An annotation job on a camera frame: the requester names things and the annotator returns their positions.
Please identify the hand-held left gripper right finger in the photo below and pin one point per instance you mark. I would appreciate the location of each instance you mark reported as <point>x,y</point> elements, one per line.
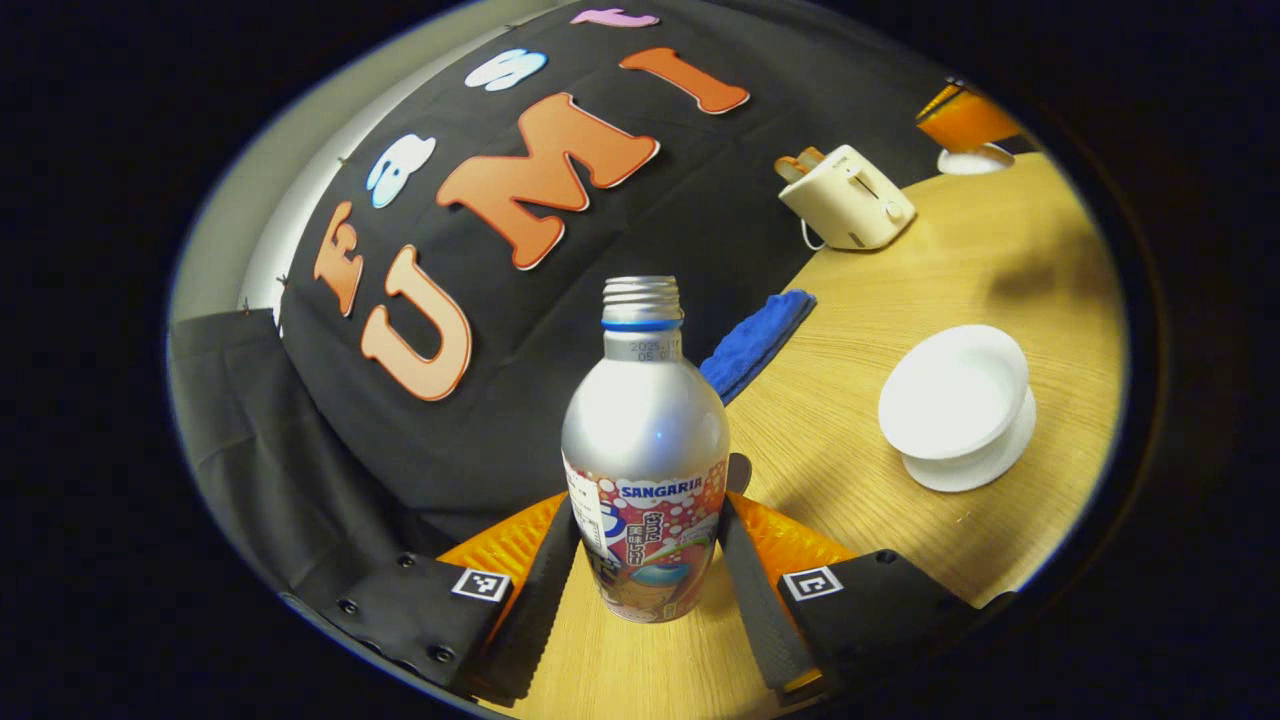
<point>760,610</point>

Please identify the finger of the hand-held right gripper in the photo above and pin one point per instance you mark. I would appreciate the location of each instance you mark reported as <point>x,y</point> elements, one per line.
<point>965,122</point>

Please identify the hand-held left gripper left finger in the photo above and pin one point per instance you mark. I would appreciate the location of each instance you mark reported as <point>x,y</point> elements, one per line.
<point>545,610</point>

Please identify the silver water bottle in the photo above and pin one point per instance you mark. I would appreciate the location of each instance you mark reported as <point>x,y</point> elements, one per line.
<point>645,430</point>

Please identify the white toaster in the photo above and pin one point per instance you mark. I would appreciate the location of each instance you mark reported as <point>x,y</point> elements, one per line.
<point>850,205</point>

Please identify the brown toast slice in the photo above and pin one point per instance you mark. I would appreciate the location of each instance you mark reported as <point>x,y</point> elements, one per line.
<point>810,157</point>
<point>787,167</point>

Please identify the white saucer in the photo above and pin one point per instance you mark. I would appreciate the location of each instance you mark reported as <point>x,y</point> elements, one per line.
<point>985,465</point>

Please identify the blue towel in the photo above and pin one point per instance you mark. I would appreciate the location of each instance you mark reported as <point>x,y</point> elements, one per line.
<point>755,340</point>

